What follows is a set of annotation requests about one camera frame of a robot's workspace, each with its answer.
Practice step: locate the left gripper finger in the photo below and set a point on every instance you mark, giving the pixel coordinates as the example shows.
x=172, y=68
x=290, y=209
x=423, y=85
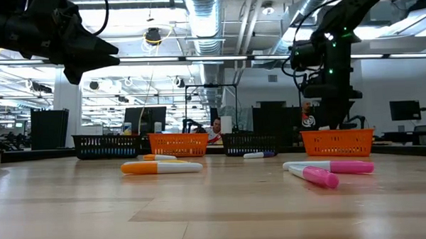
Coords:
x=93, y=47
x=97, y=62

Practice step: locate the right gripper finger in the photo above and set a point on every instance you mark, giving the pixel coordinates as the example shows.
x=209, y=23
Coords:
x=344, y=111
x=328, y=113

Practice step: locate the small pink marker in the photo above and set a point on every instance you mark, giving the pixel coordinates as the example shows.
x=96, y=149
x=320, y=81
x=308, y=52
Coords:
x=318, y=176
x=349, y=167

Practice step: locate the small purple marker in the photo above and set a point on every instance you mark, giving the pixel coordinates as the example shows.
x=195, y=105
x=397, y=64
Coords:
x=258, y=155

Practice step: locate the small orange marker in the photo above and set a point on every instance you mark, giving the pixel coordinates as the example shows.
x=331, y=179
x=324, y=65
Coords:
x=161, y=167
x=160, y=157

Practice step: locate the background black robot arm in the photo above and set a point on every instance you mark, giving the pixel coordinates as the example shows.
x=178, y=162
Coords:
x=357, y=119
x=193, y=123

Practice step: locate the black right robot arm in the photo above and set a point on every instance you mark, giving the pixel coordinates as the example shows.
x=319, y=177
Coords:
x=355, y=11

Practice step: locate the person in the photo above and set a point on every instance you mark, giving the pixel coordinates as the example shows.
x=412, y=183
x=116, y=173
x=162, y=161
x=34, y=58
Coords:
x=215, y=131
x=307, y=120

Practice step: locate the orange plastic basket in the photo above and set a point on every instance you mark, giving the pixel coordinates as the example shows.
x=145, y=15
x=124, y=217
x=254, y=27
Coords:
x=178, y=145
x=338, y=143

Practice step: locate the black monitor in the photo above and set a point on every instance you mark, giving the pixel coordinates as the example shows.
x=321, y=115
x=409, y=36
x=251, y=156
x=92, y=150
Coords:
x=405, y=110
x=145, y=118

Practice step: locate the black ceiling device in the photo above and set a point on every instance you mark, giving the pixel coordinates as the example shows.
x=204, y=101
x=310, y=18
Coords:
x=154, y=34

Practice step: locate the bottle with yellow label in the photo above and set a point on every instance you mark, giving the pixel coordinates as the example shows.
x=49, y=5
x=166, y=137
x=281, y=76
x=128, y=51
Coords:
x=127, y=128

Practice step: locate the black partition panel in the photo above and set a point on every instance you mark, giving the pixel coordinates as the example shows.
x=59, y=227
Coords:
x=50, y=128

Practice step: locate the black plastic basket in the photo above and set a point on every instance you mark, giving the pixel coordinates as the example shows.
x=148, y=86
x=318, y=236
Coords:
x=107, y=146
x=249, y=143

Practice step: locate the white bottle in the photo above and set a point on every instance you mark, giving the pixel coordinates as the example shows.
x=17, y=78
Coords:
x=158, y=127

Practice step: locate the white box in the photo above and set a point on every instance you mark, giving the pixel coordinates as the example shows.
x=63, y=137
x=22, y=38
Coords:
x=226, y=124

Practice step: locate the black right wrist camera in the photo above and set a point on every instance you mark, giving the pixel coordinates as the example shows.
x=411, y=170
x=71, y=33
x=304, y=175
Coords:
x=305, y=55

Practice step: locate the silver ventilation duct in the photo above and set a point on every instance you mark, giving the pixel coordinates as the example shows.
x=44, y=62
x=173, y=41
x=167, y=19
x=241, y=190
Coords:
x=204, y=20

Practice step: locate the black stand frame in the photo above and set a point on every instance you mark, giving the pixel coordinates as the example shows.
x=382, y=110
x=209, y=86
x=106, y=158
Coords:
x=212, y=85

